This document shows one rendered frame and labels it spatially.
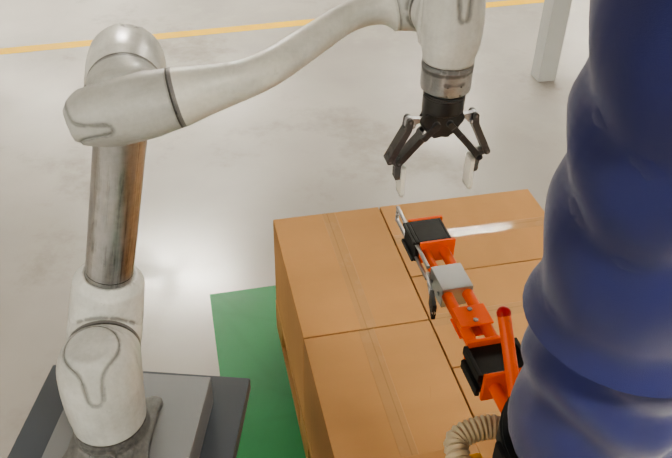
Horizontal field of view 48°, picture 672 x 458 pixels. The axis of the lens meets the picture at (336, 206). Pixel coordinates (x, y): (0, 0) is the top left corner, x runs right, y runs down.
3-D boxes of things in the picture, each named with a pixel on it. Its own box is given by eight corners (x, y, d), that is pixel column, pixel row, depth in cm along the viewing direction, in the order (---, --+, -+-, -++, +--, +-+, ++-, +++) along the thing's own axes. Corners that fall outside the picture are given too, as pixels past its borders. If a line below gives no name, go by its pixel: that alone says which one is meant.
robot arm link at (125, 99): (162, 77, 114) (161, 41, 125) (46, 107, 114) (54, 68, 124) (187, 148, 122) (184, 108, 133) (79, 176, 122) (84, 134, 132)
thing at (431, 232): (453, 258, 153) (456, 239, 150) (418, 263, 151) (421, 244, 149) (439, 233, 159) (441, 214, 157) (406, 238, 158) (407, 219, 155)
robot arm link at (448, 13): (488, 70, 126) (462, 38, 136) (502, -21, 116) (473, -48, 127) (427, 75, 124) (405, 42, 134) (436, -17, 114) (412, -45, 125)
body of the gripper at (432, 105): (428, 101, 128) (423, 147, 134) (475, 97, 130) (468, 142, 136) (415, 81, 134) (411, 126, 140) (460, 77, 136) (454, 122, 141)
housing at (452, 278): (472, 303, 143) (475, 285, 140) (439, 308, 142) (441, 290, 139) (459, 278, 148) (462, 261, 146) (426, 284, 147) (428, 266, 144)
